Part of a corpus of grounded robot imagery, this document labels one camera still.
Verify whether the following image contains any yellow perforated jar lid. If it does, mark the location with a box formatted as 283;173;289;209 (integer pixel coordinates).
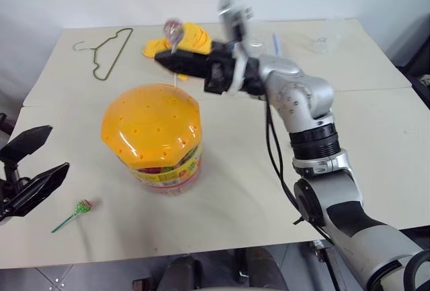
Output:
101;82;203;171

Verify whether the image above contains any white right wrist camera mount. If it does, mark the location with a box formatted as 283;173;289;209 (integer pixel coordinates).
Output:
217;0;255;96

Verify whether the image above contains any purple lollipop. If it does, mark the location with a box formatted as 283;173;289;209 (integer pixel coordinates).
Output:
163;18;186;87

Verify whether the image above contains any black cable loop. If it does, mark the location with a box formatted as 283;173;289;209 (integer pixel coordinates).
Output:
402;249;430;291

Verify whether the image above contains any dark rounded shape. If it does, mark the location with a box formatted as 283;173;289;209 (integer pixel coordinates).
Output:
164;253;216;291
244;247;290;291

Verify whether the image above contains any blue pen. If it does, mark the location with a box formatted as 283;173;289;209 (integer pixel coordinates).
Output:
271;32;282;55

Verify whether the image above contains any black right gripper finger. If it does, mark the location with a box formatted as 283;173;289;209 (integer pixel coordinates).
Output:
154;48;216;67
157;58;216;79

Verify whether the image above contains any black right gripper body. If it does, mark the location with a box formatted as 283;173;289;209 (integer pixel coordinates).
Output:
203;40;237;96

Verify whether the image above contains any green wrapped lollipop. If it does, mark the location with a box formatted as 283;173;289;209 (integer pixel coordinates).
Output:
50;199;93;233

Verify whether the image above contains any clear plastic lollipop jar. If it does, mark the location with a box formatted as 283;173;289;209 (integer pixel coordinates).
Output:
129;145;203;197

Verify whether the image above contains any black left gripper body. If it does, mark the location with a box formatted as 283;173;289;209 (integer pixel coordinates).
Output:
0;161;31;226

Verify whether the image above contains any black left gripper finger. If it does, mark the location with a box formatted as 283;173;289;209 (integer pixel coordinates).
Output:
0;125;54;163
3;162;71;218

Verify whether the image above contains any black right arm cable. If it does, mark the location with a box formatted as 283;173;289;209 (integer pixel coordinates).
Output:
263;94;337;243

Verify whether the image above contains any yellow cloth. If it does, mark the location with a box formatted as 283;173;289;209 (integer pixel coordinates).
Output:
141;22;216;82

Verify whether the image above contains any clear plastic cup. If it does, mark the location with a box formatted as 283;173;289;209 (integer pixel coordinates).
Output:
310;15;349;56

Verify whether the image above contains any green wire hanger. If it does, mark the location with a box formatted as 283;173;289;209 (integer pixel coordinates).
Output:
73;28;134;80

